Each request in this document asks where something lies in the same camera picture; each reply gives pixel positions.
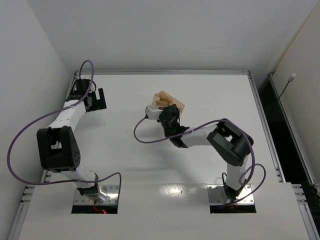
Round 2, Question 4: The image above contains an aluminium table frame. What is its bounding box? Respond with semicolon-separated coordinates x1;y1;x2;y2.
19;70;310;240

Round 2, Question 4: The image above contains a black wall cable with plug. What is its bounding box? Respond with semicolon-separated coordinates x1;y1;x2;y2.
277;73;297;101

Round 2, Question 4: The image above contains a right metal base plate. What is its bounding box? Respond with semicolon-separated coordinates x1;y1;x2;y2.
207;184;255;207

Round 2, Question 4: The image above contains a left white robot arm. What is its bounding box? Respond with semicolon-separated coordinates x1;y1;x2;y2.
36;79;107;203

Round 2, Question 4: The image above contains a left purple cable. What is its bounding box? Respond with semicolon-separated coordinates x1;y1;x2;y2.
7;59;122;195

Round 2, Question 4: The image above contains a long light wood block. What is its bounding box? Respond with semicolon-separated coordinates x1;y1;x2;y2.
155;97;172;108

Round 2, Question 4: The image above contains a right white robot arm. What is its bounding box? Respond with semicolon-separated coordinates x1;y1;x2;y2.
158;104;254;201

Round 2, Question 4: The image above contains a clear amber plastic bin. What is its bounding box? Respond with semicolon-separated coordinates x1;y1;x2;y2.
152;90;185;114

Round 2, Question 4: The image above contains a metal base plate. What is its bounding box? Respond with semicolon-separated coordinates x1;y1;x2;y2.
207;184;255;207
73;184;120;206

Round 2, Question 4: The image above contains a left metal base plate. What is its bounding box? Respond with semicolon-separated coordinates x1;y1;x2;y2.
73;184;120;206

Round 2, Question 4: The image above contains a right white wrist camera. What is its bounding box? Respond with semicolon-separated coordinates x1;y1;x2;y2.
144;105;163;121

